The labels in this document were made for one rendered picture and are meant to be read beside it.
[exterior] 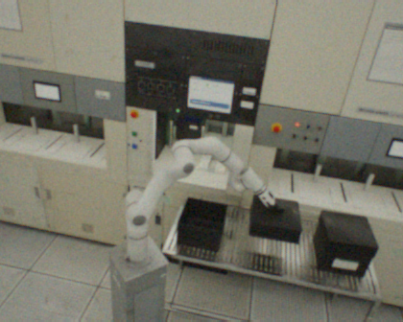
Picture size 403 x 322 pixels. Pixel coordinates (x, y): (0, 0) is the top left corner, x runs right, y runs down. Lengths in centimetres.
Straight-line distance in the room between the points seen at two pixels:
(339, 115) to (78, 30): 170
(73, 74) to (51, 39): 25
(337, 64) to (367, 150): 59
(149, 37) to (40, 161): 138
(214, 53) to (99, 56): 75
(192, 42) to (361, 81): 101
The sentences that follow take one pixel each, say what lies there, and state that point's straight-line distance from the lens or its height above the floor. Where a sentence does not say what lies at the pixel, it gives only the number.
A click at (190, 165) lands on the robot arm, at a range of 179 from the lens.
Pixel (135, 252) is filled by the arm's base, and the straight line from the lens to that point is 216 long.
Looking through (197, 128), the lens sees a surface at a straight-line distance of 303.
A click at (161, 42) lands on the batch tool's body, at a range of 232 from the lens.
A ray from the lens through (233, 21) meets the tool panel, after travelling 221.
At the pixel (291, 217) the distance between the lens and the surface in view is 222.
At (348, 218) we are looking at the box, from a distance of 244.
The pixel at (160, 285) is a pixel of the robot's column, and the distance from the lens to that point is 234.
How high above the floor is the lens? 239
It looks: 31 degrees down
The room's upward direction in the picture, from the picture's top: 6 degrees clockwise
